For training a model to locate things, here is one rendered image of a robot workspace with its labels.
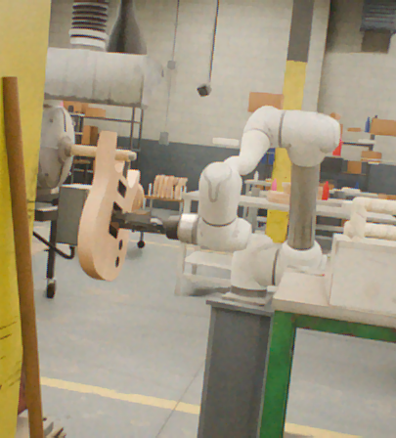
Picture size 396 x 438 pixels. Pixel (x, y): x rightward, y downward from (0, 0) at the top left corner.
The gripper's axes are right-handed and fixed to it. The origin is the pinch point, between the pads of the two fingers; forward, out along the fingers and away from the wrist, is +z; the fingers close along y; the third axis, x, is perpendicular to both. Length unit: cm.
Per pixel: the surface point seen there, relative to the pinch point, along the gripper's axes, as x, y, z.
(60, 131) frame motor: 22.4, -12.4, 18.7
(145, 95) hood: 30.5, -25.5, -9.7
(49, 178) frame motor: 8.1, -10.0, 19.9
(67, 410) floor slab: -67, 122, 46
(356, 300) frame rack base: -17, -16, -72
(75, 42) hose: 43, -30, 12
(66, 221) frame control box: 1.8, 18.8, 23.7
